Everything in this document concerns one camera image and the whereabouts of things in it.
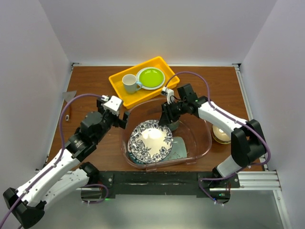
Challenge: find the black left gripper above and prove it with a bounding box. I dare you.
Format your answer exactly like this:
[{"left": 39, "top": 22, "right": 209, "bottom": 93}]
[{"left": 94, "top": 98, "right": 130, "bottom": 143}]

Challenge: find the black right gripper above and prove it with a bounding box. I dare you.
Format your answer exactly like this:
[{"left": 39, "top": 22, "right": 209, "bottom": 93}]
[{"left": 158, "top": 100, "right": 187, "bottom": 126}]

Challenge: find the teal glazed ceramic mug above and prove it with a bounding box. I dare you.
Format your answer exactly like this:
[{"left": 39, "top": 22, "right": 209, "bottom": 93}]
[{"left": 167, "top": 120, "right": 180, "bottom": 132}]

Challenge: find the dark blue patterned plate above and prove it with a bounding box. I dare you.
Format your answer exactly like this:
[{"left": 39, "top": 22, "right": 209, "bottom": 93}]
[{"left": 128, "top": 119, "right": 173, "bottom": 164}]

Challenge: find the mint divided rectangular plate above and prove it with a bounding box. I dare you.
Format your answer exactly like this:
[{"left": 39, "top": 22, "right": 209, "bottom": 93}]
[{"left": 168, "top": 136, "right": 187, "bottom": 160}]

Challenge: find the dark green lettered plate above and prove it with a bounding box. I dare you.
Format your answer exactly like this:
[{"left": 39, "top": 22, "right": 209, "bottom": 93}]
[{"left": 126, "top": 152, "right": 146, "bottom": 165}]

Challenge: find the beige bowl with black rim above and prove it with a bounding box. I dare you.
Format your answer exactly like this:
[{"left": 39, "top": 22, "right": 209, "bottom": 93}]
[{"left": 212, "top": 125, "right": 231, "bottom": 141}]

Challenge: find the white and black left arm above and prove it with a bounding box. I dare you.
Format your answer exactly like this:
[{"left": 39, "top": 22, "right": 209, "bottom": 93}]
[{"left": 3, "top": 96, "right": 128, "bottom": 228}]

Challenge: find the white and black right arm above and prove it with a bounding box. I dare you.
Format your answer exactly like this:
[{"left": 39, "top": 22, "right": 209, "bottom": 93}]
[{"left": 159, "top": 84, "right": 267, "bottom": 187}]

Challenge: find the clear plastic bin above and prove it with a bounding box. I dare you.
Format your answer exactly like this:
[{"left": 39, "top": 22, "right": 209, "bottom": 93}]
[{"left": 120, "top": 98, "right": 212, "bottom": 171}]

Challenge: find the green plate white rim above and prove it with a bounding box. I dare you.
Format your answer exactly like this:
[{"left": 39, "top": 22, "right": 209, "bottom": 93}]
[{"left": 136, "top": 67, "right": 165, "bottom": 90}]

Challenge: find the yellow plastic tray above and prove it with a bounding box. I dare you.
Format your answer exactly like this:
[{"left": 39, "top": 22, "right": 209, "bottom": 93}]
[{"left": 109, "top": 56, "right": 180, "bottom": 109}]

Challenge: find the grey triangular scraper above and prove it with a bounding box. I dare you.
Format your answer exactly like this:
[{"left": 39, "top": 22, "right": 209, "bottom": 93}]
[{"left": 62, "top": 91, "right": 77, "bottom": 113}]

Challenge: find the yellow patterned bowl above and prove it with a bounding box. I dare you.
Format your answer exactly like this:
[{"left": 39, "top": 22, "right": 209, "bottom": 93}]
[{"left": 214, "top": 139, "right": 231, "bottom": 145}]

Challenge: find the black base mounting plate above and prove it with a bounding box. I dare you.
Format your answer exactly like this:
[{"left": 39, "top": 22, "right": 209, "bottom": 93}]
[{"left": 81, "top": 171, "right": 240, "bottom": 203}]

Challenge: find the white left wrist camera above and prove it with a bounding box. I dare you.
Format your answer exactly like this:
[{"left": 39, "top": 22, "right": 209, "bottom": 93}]
[{"left": 101, "top": 95, "right": 123, "bottom": 116}]

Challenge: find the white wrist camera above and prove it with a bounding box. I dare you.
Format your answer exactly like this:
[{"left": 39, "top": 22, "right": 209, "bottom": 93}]
[
  {"left": 161, "top": 87, "right": 175, "bottom": 104},
  {"left": 101, "top": 95, "right": 123, "bottom": 116}
]

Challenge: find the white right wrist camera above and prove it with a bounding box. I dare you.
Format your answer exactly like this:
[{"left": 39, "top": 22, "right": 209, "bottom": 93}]
[{"left": 161, "top": 87, "right": 175, "bottom": 104}]

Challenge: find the white mug blue handle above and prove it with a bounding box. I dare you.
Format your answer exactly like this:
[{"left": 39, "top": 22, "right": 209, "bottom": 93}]
[{"left": 122, "top": 74, "right": 142, "bottom": 94}]

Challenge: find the aluminium table frame rail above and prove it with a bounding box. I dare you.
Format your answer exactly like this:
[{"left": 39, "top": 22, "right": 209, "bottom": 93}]
[{"left": 232, "top": 63, "right": 292, "bottom": 229}]

